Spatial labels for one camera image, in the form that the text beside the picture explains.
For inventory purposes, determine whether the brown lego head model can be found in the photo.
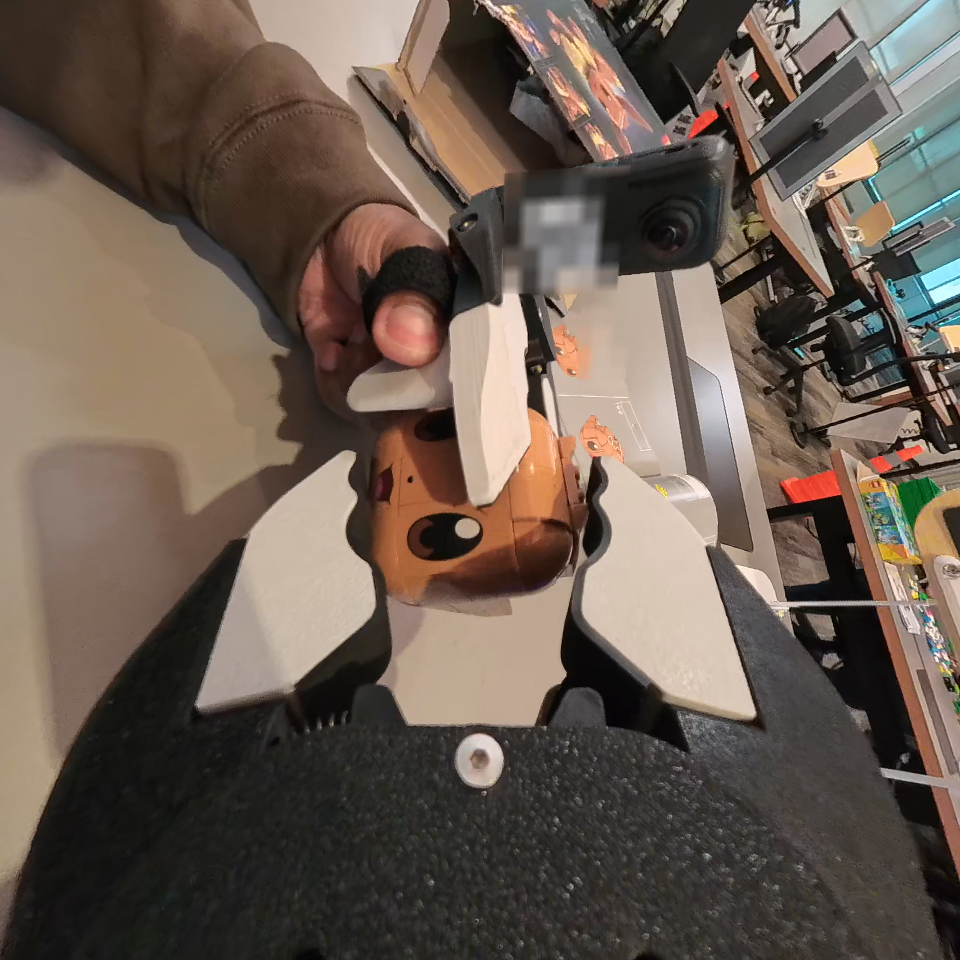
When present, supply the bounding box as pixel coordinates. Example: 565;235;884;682
369;405;590;607

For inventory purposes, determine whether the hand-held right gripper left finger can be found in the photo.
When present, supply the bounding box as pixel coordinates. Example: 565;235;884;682
196;451;395;727

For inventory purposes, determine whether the wooden chair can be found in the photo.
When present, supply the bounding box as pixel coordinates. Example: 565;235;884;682
816;141;880;189
855;201;897;246

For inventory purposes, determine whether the red plastic tray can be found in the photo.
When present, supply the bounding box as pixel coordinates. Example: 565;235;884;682
780;471;843;505

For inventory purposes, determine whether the green box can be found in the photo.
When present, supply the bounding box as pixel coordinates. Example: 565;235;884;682
896;476;946;526

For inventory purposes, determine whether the grey monitor on stand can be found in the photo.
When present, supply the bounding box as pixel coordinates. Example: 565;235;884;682
750;41;903;200

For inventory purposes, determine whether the person's left forearm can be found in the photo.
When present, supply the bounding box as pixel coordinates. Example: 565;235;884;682
0;0;421;331

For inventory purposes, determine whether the colourful lego box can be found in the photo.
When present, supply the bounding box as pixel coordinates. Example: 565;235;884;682
855;465;921;565

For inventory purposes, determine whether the black office chair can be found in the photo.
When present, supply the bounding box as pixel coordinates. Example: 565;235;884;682
753;294;820;444

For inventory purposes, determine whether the lego instruction booklet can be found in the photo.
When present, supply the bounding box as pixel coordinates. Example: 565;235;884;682
543;294;720;545

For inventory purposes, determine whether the black desk cable cover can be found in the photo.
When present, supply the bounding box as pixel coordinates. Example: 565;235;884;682
686;357;755;554

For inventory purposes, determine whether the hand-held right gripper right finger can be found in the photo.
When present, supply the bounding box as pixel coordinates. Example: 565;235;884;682
562;456;759;725

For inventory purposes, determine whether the open printed cardboard box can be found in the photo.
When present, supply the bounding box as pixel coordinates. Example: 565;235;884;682
352;0;669;211

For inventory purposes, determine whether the person's left hand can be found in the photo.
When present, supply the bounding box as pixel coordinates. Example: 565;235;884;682
298;204;459;419

